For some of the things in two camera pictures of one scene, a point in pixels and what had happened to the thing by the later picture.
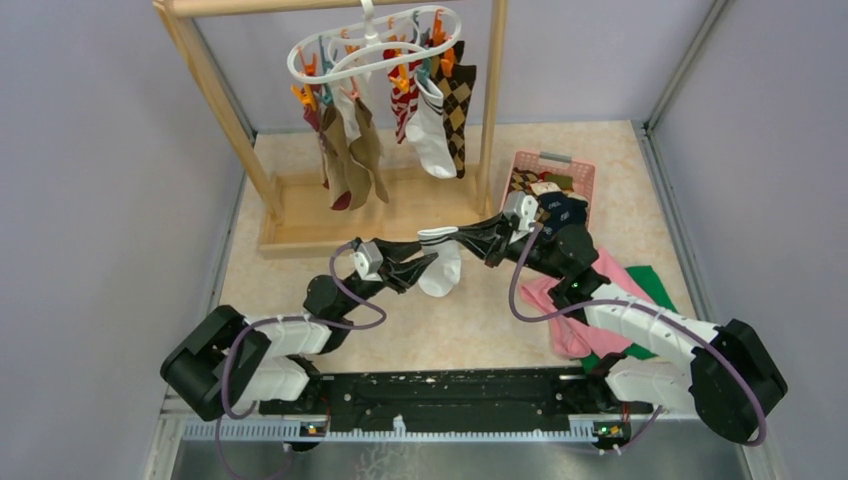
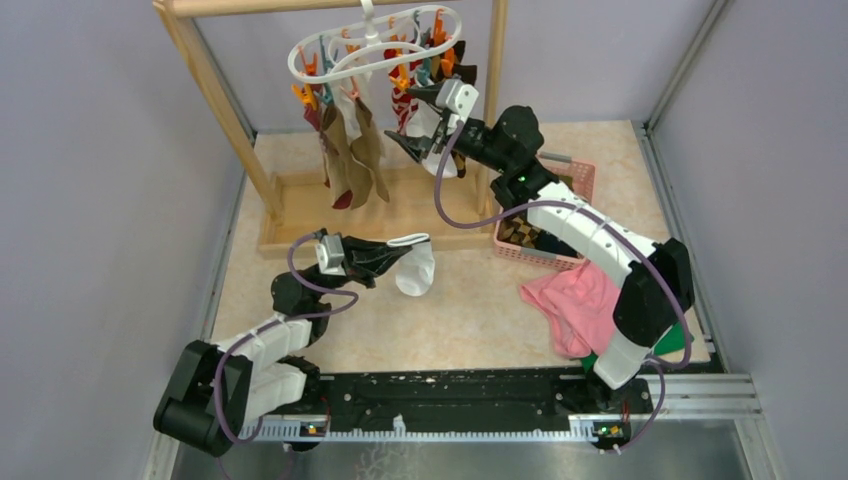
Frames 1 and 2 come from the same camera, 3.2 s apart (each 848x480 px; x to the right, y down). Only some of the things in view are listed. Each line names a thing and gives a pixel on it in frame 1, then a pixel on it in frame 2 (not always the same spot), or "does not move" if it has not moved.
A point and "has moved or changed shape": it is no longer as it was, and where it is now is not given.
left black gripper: x=402 y=275 → x=361 y=253
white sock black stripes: x=425 y=127 does not move
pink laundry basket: x=582 y=173 does not move
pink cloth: x=570 y=334 does not move
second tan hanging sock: x=366 y=147 does not move
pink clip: x=354 y=92 does not move
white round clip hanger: x=367 y=25 does not move
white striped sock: x=443 y=274 has moved or changed shape
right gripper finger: x=498 y=228 → x=427 y=94
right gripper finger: x=482 y=246 → x=417 y=147
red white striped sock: x=403 y=103 does not move
